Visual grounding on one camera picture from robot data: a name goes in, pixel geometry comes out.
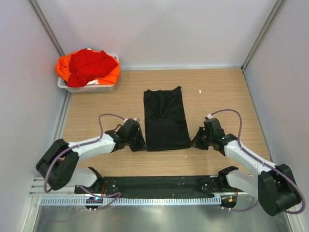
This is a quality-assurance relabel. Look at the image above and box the black t shirt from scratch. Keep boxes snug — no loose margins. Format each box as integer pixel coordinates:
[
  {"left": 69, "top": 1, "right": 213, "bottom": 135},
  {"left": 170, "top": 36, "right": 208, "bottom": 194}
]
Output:
[{"left": 143, "top": 86, "right": 191, "bottom": 151}]

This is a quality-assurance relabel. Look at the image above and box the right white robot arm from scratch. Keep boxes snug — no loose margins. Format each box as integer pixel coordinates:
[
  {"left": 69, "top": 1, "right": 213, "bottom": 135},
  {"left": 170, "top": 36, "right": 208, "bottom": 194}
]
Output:
[{"left": 193, "top": 116, "right": 306, "bottom": 216}]

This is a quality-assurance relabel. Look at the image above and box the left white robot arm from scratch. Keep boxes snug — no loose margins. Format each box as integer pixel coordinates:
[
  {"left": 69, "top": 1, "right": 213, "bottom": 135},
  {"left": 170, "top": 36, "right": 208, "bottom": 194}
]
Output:
[{"left": 36, "top": 118, "right": 145, "bottom": 193}]

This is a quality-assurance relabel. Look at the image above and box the red t shirt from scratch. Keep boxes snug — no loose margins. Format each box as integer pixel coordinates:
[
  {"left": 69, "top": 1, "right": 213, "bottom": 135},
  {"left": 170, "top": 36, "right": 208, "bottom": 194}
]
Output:
[{"left": 67, "top": 49, "right": 118, "bottom": 88}]

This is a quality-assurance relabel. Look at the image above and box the white plastic basket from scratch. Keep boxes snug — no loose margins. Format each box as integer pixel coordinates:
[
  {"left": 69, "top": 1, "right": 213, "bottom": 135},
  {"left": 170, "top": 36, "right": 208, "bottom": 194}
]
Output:
[{"left": 57, "top": 77, "right": 116, "bottom": 93}]

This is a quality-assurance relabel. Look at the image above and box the orange t shirt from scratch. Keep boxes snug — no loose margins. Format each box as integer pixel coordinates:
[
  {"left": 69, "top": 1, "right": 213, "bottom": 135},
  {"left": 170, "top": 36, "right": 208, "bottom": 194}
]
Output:
[{"left": 55, "top": 51, "right": 121, "bottom": 87}]

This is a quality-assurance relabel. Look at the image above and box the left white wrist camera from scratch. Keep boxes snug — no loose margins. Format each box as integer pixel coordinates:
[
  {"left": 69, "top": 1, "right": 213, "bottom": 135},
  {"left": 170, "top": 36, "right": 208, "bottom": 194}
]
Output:
[{"left": 124, "top": 117, "right": 140, "bottom": 123}]

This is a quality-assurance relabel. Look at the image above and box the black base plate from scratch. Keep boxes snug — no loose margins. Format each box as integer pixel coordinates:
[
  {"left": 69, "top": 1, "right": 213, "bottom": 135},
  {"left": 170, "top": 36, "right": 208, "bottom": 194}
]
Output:
[{"left": 74, "top": 175, "right": 239, "bottom": 199}]

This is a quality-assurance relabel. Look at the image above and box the perforated metal cable rail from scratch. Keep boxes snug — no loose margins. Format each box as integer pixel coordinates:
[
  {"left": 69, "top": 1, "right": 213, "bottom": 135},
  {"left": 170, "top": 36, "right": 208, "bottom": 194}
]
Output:
[{"left": 40, "top": 196, "right": 222, "bottom": 206}]

